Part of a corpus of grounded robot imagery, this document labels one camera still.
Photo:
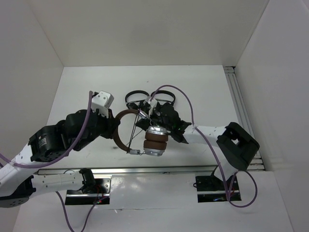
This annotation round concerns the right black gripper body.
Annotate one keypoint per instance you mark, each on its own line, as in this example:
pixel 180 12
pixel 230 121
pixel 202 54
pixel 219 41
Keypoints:
pixel 155 120

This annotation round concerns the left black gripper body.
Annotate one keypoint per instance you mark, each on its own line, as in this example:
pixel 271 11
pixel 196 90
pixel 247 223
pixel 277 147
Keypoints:
pixel 103 127

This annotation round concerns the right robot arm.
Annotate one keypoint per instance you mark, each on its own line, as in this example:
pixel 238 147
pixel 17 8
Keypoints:
pixel 237 146

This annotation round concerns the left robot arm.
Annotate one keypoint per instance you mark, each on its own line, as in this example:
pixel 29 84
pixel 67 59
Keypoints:
pixel 18 185

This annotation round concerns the right black headphones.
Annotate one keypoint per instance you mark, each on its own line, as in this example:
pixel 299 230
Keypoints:
pixel 164 96

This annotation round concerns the black headphones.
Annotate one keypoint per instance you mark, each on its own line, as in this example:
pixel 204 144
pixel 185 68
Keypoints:
pixel 134 100
pixel 164 96

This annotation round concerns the left black headphones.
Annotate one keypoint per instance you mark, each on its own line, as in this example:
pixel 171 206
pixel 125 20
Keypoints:
pixel 134 100

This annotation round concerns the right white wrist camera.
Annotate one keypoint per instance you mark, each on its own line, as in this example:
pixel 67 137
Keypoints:
pixel 149 104

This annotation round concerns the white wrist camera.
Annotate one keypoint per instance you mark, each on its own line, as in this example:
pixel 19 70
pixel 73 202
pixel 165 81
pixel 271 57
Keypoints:
pixel 149 104
pixel 101 102

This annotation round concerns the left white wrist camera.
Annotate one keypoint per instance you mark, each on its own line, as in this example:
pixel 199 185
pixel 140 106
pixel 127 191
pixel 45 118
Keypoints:
pixel 101 102

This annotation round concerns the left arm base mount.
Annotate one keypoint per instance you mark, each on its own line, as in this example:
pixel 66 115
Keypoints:
pixel 99 193

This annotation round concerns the right side aluminium rail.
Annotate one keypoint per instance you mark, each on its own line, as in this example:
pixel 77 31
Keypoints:
pixel 242 115

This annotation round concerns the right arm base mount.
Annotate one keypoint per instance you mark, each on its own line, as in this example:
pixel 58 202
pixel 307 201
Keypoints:
pixel 210 189

